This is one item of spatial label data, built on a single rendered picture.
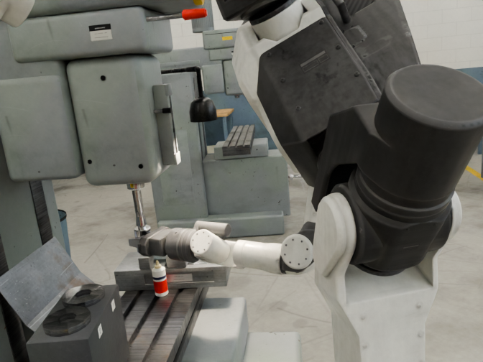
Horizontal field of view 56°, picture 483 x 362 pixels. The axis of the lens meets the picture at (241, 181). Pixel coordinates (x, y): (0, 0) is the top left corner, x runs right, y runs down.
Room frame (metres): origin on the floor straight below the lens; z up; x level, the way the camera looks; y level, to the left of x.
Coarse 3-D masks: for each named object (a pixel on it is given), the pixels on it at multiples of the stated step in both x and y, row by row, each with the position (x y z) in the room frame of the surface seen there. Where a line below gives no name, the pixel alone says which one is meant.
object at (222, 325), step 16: (208, 304) 1.31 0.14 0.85; (224, 304) 1.30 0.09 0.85; (240, 304) 1.30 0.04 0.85; (208, 320) 1.22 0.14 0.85; (224, 320) 1.21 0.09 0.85; (240, 320) 1.21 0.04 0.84; (192, 336) 1.14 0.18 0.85; (208, 336) 1.13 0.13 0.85; (224, 336) 1.13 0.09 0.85; (240, 336) 1.16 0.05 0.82; (192, 352) 1.07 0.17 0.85; (208, 352) 1.06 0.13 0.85; (224, 352) 1.05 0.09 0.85; (240, 352) 1.14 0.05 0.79
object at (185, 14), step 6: (186, 12) 1.07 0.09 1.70; (192, 12) 1.07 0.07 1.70; (198, 12) 1.07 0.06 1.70; (204, 12) 1.07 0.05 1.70; (150, 18) 1.09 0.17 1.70; (156, 18) 1.09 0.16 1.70; (162, 18) 1.09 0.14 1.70; (168, 18) 1.08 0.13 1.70; (174, 18) 1.08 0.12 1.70; (186, 18) 1.08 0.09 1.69; (192, 18) 1.08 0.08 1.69; (198, 18) 1.08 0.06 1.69
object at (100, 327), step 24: (72, 288) 0.97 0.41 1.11; (96, 288) 0.93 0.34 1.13; (72, 312) 0.83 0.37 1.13; (96, 312) 0.84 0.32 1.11; (120, 312) 0.95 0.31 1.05; (48, 336) 0.77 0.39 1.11; (72, 336) 0.76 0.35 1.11; (96, 336) 0.79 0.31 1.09; (120, 336) 0.92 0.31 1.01; (48, 360) 0.75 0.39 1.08; (72, 360) 0.75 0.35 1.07; (96, 360) 0.77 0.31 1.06; (120, 360) 0.90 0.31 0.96
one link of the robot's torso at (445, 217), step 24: (360, 192) 0.54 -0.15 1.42; (360, 216) 0.53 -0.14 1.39; (384, 216) 0.51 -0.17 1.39; (432, 216) 0.50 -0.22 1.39; (360, 240) 0.52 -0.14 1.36; (384, 240) 0.52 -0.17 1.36; (408, 240) 0.52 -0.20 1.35; (432, 240) 0.53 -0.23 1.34; (384, 264) 0.54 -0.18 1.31; (408, 264) 0.55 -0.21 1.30
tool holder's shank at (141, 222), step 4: (132, 192) 1.20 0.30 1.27; (136, 192) 1.20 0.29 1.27; (140, 192) 1.21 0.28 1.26; (136, 196) 1.20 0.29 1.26; (140, 196) 1.21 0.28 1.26; (136, 200) 1.20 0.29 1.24; (140, 200) 1.20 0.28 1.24; (136, 204) 1.20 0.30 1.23; (140, 204) 1.20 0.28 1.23; (136, 208) 1.20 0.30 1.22; (140, 208) 1.20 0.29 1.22; (136, 212) 1.20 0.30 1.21; (140, 212) 1.20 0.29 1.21; (136, 216) 1.21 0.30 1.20; (140, 216) 1.20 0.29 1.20; (144, 216) 1.21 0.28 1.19; (136, 220) 1.21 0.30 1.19; (140, 220) 1.20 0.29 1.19; (144, 220) 1.21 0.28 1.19; (136, 224) 1.20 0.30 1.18; (140, 224) 1.20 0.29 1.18; (144, 224) 1.20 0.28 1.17; (140, 228) 1.20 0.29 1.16
